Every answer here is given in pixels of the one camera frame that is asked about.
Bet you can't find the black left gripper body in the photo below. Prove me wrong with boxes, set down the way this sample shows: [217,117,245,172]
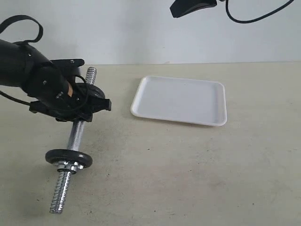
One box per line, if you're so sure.
[28,80,94,122]

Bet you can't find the black weight plate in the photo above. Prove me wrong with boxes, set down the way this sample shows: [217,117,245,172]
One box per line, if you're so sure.
[45,149,93,168]
[76,83,105,104]

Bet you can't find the chrome threaded dumbbell bar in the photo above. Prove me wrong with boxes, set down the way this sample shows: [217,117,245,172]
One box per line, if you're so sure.
[49,66,97,214]

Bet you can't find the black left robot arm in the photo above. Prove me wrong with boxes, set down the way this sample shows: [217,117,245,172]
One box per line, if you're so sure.
[0,40,111,122]

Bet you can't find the white plastic tray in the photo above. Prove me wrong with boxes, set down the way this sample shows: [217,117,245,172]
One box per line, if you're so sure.
[130,76,227,127]

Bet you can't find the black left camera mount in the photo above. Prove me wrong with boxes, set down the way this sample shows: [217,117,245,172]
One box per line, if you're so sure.
[50,59,85,77]

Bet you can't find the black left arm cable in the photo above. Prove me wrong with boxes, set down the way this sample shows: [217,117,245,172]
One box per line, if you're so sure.
[0,15,90,116]

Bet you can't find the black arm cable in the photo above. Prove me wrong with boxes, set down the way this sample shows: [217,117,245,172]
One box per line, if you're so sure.
[0,15,90,116]
[220,0,296,24]

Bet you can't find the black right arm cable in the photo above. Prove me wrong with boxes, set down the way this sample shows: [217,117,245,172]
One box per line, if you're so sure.
[220,0,296,24]

